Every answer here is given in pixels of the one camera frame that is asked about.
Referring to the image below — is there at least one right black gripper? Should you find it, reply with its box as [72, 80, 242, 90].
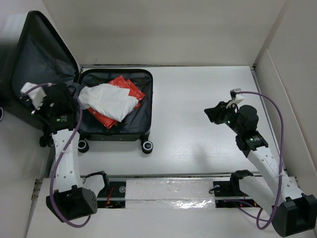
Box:
[203, 100, 243, 135]

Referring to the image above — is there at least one black suitcase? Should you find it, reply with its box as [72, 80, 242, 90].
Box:
[0, 10, 153, 154]

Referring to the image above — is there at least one red white patterned cloth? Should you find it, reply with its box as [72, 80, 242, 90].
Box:
[87, 75, 145, 129]

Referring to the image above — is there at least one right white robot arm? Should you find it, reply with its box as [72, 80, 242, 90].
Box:
[204, 101, 317, 238]

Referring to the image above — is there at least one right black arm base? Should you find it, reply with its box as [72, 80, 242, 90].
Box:
[209, 180, 260, 208]

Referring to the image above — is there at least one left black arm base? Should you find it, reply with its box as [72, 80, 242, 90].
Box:
[83, 176, 126, 209]

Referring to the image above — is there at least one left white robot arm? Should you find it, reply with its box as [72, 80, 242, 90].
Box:
[44, 83, 112, 228]

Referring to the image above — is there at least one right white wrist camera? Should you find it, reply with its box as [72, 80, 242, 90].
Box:
[226, 88, 245, 108]

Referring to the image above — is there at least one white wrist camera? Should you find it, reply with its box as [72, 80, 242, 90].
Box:
[20, 82, 48, 110]
[226, 88, 245, 108]

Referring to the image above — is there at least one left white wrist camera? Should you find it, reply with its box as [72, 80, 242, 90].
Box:
[20, 82, 48, 110]

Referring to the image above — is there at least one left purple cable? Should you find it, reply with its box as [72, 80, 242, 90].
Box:
[23, 83, 92, 228]

